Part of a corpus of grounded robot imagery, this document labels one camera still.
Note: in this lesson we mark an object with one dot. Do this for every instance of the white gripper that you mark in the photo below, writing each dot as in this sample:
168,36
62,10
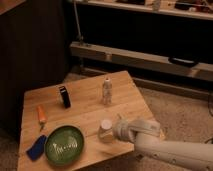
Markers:
124,131

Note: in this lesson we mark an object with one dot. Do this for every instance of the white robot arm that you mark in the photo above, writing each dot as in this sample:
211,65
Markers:
145,135

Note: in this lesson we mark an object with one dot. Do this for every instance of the black eraser block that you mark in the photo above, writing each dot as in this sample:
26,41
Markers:
65,96

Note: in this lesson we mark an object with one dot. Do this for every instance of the small white bottle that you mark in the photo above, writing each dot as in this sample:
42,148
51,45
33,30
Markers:
107,91

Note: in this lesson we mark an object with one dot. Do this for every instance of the wooden table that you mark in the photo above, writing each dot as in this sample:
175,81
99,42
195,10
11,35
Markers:
86,113

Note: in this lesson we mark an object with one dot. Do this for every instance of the green plate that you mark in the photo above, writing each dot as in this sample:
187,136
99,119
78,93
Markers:
64,145

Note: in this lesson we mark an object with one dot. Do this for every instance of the long wooden case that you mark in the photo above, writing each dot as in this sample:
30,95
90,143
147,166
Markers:
141,60

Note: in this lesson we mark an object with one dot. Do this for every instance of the orange toy carrot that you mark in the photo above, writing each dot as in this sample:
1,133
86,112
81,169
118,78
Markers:
41,117

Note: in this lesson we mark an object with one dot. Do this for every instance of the blue cloth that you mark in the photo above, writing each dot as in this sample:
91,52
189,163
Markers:
37,149

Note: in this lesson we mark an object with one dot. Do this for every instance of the metal stand pole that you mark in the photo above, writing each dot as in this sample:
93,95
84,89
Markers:
80,37

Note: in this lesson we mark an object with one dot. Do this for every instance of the wooden shelf with items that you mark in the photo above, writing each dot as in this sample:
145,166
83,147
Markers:
153,6

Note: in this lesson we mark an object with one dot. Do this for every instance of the black case handle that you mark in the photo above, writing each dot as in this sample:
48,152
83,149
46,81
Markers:
182,62

